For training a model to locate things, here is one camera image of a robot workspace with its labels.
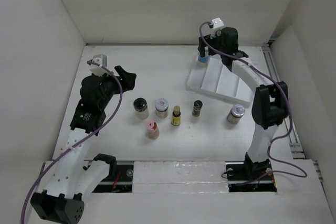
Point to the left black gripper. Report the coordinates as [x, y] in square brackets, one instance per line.
[125, 78]

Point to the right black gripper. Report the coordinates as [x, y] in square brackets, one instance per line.
[206, 40]

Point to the blue label silver lid jar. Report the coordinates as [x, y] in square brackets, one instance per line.
[202, 61]

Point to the white lid red logo jar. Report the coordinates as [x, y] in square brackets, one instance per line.
[161, 107]

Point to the yellow label brown cap bottle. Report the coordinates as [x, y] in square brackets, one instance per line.
[176, 116]

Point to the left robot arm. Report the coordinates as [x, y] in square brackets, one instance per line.
[63, 198]

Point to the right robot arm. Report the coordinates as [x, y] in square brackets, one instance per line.
[270, 104]

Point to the black lid cream jar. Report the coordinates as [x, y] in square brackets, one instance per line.
[141, 108]

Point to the white divided organizer tray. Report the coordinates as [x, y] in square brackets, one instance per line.
[214, 79]

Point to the pink lid spice jar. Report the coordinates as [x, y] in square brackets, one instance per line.
[152, 130]

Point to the black pepper grinder bottle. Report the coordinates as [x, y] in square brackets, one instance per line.
[197, 106]

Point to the red logo dark jar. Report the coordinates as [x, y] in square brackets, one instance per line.
[235, 114]

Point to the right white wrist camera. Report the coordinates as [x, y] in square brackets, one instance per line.
[215, 26]

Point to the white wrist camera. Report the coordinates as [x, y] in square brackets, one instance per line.
[101, 61]
[215, 26]

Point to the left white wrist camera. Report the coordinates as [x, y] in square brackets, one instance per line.
[101, 61]

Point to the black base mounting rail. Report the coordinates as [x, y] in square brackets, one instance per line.
[174, 177]

